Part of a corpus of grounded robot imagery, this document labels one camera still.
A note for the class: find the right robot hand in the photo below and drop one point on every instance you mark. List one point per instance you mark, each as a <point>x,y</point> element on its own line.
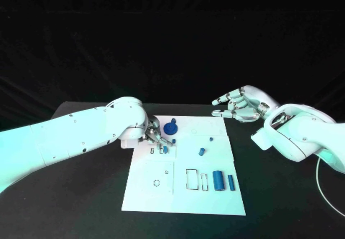
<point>246,106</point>

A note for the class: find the blue gear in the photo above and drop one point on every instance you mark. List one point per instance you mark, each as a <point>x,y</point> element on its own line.
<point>171,128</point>

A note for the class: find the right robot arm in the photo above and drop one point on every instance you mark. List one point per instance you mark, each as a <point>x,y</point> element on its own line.
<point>297,134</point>

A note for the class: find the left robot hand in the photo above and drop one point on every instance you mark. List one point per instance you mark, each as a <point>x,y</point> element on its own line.
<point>154,134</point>

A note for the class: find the white task board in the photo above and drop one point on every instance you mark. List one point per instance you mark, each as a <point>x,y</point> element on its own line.
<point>185,168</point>

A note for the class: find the blue short cylinder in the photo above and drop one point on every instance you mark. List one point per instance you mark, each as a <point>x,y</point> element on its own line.
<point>201,151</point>

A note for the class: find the thick blue long cylinder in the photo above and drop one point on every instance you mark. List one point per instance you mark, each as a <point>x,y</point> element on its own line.
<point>219,180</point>

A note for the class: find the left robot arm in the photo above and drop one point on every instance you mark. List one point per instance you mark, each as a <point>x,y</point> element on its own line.
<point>67,134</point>

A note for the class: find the thin blue long cylinder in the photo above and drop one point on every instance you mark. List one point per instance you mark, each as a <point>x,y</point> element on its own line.
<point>232,182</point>

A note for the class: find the blue plug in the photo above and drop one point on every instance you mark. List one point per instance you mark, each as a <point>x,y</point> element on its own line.
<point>165,149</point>

